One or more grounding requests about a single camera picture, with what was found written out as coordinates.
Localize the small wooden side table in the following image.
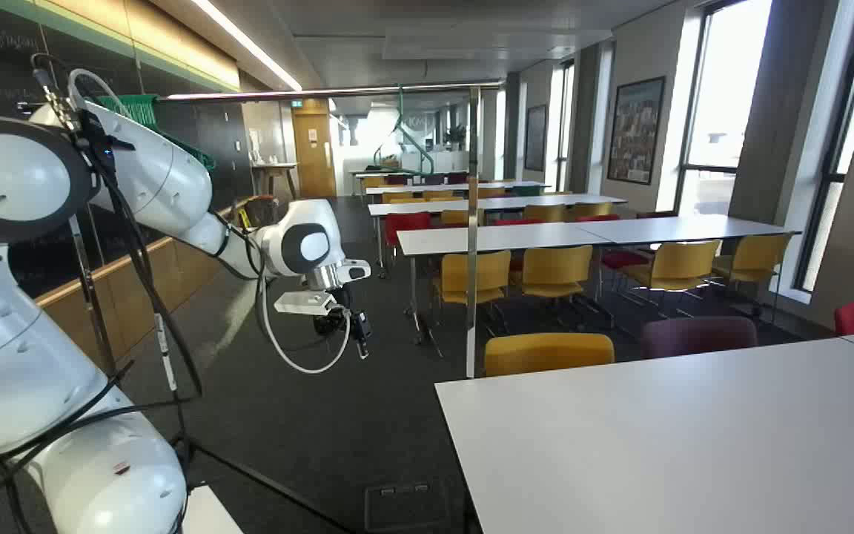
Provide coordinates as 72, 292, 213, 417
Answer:
250, 161, 302, 201

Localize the black cable bundle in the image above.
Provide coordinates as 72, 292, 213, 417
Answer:
0, 56, 204, 534

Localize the purple chair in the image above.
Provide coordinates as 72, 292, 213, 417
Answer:
641, 314, 763, 359

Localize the framed colourful wall picture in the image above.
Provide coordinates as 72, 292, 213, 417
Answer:
604, 75, 668, 191

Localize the metal clothes rack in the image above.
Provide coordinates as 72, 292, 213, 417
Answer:
154, 81, 506, 379

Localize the floor outlet hatch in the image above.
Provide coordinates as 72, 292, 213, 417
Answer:
361, 477, 443, 534

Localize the tall window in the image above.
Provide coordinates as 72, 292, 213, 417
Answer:
677, 0, 776, 218
791, 0, 854, 298
544, 59, 578, 197

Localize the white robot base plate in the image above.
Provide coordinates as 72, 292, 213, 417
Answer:
182, 483, 250, 534

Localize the dark framed wall picture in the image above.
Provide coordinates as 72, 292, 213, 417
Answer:
521, 101, 552, 176

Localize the ceiling light strip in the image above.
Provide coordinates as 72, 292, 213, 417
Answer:
189, 0, 309, 96

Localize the black tripod stand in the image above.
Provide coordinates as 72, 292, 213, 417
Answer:
148, 308, 355, 534

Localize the wooden wall ledge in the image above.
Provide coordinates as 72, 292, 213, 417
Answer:
36, 201, 284, 371

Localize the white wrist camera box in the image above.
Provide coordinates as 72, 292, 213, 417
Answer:
274, 289, 340, 320

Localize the green hanger cluster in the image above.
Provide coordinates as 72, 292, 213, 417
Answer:
117, 93, 220, 178

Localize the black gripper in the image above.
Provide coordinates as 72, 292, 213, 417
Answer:
323, 282, 375, 363

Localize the wooden door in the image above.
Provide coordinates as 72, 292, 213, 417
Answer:
290, 99, 340, 200

